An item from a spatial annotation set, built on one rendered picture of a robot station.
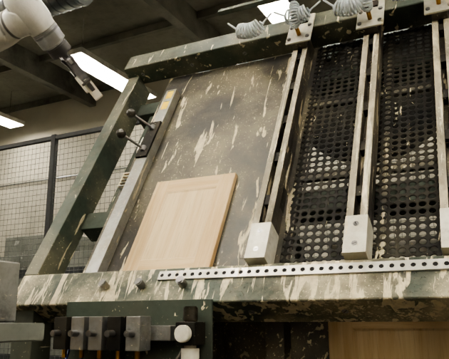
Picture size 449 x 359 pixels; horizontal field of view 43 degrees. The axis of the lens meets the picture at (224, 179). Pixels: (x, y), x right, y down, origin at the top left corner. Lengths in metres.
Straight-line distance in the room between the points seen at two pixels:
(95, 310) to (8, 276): 0.28
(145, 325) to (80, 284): 0.37
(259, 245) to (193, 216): 0.34
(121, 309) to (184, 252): 0.26
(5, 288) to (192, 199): 0.64
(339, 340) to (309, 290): 0.26
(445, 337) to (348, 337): 0.25
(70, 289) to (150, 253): 0.27
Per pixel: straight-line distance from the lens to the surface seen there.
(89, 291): 1.83
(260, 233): 1.62
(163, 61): 2.59
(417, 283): 1.43
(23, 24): 1.95
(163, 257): 1.80
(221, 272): 1.61
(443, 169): 1.63
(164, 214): 1.93
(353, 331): 1.69
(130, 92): 2.60
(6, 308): 1.85
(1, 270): 1.84
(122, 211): 2.01
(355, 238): 1.51
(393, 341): 1.67
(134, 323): 1.57
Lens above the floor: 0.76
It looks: 14 degrees up
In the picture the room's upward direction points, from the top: straight up
